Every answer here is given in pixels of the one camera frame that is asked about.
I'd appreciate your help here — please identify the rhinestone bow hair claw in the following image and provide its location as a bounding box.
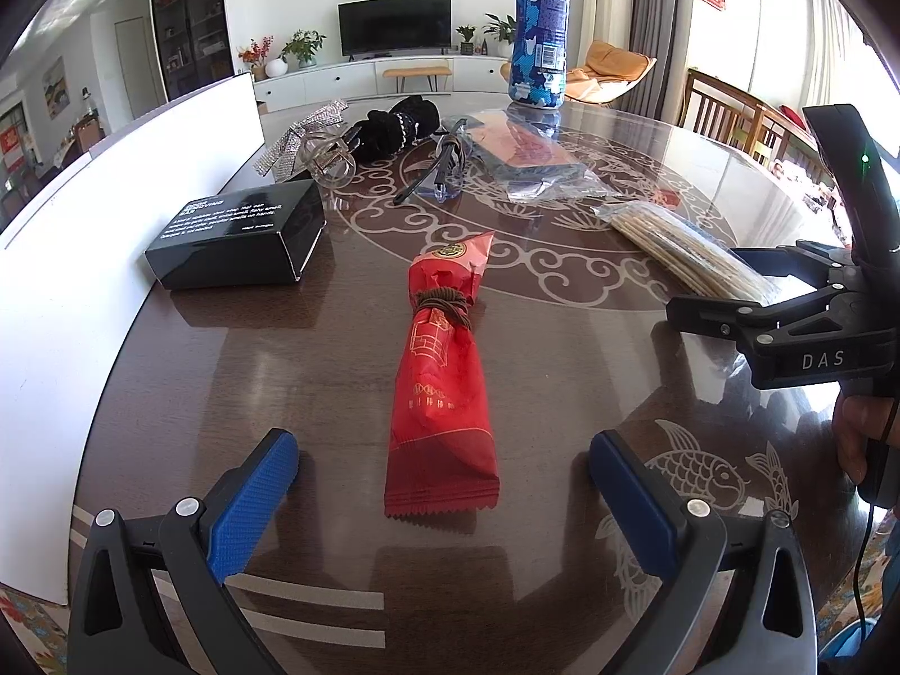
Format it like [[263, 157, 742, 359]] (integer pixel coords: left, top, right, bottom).
[[253, 98, 361, 192]]

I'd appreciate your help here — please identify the black cardboard box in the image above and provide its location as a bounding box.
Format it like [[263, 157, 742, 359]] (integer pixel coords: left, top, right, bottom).
[[144, 178, 326, 291]]

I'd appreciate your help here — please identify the bushy green potted plant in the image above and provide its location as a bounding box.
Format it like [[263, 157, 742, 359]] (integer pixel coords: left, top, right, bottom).
[[281, 29, 326, 70]]

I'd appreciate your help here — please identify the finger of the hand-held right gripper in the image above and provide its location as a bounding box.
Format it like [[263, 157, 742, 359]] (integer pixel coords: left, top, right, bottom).
[[731, 239, 855, 282], [664, 285, 845, 354]]

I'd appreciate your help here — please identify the framed wall painting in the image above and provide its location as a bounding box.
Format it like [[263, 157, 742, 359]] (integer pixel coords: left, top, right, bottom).
[[42, 56, 69, 119]]

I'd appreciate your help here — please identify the floral patterned cloth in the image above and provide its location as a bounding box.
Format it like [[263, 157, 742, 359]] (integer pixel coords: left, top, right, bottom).
[[0, 580, 71, 675], [816, 506, 900, 655]]

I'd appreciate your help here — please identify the brown patterned glass desktop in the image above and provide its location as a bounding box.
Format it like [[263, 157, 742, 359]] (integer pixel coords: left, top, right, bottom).
[[66, 88, 880, 675]]

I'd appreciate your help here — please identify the red snack packet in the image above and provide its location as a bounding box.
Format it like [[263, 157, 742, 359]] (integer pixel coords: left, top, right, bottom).
[[383, 229, 502, 523]]

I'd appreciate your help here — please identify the orange phone case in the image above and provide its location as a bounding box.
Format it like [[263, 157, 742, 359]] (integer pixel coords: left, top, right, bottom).
[[450, 107, 630, 201]]

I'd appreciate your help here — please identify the black television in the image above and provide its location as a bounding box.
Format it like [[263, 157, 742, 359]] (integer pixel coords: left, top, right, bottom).
[[337, 0, 453, 61]]

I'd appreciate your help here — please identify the white interior door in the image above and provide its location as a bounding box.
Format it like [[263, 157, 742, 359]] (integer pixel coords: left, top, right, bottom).
[[114, 16, 152, 129]]

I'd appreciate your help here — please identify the large leafy potted plant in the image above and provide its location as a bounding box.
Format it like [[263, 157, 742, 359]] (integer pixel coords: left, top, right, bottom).
[[484, 12, 518, 57]]

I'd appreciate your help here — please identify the white board panel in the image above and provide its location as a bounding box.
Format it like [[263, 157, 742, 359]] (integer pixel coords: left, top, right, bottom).
[[0, 70, 267, 607]]

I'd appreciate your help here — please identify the wooden slatted chair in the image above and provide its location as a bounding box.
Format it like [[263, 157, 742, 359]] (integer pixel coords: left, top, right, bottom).
[[752, 104, 824, 170], [682, 68, 767, 156]]

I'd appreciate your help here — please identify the red flower arrangement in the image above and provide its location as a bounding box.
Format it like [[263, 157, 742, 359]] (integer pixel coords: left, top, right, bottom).
[[237, 35, 275, 82]]

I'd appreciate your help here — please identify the brown elastic hair tie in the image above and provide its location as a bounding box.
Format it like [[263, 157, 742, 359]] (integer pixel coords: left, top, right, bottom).
[[411, 286, 475, 331]]

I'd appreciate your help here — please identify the black cable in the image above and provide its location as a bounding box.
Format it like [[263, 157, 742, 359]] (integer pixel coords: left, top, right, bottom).
[[852, 485, 881, 648]]

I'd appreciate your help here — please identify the white television cabinet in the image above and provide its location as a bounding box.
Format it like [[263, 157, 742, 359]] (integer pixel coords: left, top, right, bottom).
[[253, 52, 518, 114]]

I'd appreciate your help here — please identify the brown dining chair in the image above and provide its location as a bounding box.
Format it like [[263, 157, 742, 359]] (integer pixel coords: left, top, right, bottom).
[[70, 116, 106, 156]]

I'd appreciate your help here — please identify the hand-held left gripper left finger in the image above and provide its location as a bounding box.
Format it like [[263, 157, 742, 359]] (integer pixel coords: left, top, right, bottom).
[[68, 427, 301, 675]]

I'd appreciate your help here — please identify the grey curtain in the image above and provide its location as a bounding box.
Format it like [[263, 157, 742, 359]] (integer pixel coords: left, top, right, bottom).
[[628, 0, 697, 128]]

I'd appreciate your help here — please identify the small wooden bench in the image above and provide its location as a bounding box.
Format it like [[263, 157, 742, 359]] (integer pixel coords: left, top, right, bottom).
[[381, 65, 451, 94]]

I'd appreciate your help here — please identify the black velvet chain hair tie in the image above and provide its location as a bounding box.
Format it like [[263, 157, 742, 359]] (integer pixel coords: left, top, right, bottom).
[[343, 93, 442, 156]]

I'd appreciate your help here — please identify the orange lounge chair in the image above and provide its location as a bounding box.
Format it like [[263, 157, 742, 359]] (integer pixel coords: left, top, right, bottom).
[[501, 40, 658, 105]]

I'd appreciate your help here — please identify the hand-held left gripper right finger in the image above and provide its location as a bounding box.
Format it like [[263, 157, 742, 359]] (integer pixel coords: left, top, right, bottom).
[[589, 430, 820, 675]]

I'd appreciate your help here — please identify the bag of cotton swabs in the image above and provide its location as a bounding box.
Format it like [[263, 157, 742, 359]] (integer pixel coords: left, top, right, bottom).
[[591, 200, 781, 307]]

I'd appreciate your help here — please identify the blue camouflage bottle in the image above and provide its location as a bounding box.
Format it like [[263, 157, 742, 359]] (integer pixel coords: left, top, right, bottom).
[[507, 0, 574, 108]]

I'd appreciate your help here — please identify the person's right hand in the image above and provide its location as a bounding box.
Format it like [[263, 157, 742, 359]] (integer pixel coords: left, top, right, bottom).
[[833, 394, 900, 486]]

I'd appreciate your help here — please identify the dark display cabinet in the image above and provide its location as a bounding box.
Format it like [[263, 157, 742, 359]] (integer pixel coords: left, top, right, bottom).
[[147, 0, 233, 103]]

